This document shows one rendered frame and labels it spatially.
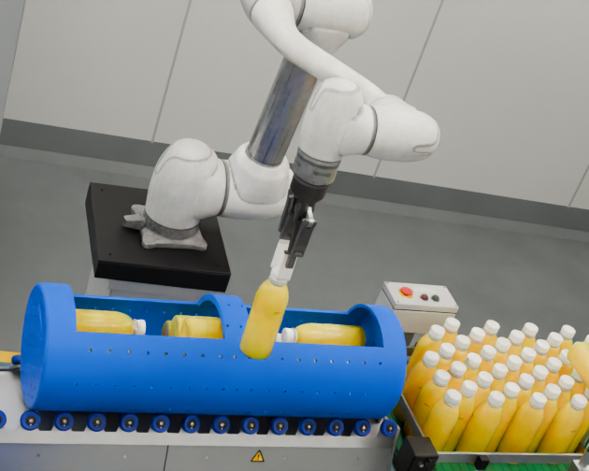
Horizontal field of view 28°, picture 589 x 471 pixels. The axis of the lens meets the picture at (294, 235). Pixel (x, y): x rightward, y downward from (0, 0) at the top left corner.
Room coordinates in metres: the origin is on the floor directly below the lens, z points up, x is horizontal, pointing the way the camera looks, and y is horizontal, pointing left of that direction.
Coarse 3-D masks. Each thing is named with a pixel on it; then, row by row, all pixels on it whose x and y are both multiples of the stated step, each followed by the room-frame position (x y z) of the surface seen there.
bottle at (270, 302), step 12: (264, 288) 2.08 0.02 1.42; (276, 288) 2.08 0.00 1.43; (264, 300) 2.06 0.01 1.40; (276, 300) 2.06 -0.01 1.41; (252, 312) 2.07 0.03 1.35; (264, 312) 2.06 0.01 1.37; (276, 312) 2.06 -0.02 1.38; (252, 324) 2.06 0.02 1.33; (264, 324) 2.05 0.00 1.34; (276, 324) 2.07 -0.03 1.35; (252, 336) 2.05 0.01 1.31; (264, 336) 2.05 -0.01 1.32; (276, 336) 2.08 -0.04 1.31; (240, 348) 2.07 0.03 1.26; (252, 348) 2.05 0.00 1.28; (264, 348) 2.06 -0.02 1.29
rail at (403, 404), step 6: (402, 396) 2.48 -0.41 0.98; (402, 402) 2.47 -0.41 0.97; (402, 408) 2.46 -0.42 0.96; (408, 408) 2.44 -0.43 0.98; (408, 414) 2.43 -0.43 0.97; (408, 420) 2.42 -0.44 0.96; (414, 420) 2.40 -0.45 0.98; (414, 426) 2.39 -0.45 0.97; (414, 432) 2.38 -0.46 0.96; (420, 432) 2.37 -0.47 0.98
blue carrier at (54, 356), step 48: (48, 288) 2.07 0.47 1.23; (48, 336) 1.95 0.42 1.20; (96, 336) 2.00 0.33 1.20; (144, 336) 2.06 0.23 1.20; (240, 336) 2.17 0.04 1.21; (384, 336) 2.35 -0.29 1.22; (48, 384) 1.92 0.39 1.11; (96, 384) 1.97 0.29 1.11; (144, 384) 2.01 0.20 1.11; (192, 384) 2.06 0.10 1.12; (240, 384) 2.12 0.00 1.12; (288, 384) 2.17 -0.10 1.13; (336, 384) 2.23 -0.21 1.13; (384, 384) 2.29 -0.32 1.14
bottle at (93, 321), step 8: (80, 312) 2.13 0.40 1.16; (88, 312) 2.14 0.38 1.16; (96, 312) 2.15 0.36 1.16; (104, 312) 2.16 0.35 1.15; (112, 312) 2.17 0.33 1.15; (120, 312) 2.18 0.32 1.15; (80, 320) 2.11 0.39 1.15; (88, 320) 2.12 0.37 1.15; (96, 320) 2.13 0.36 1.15; (104, 320) 2.14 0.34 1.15; (112, 320) 2.14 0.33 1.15; (120, 320) 2.15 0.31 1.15; (128, 320) 2.17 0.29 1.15; (80, 328) 2.10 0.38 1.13; (88, 328) 2.11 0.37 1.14; (96, 328) 2.11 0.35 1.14; (104, 328) 2.12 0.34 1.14; (112, 328) 2.13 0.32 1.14; (120, 328) 2.14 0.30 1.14; (128, 328) 2.16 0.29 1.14; (136, 328) 2.17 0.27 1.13
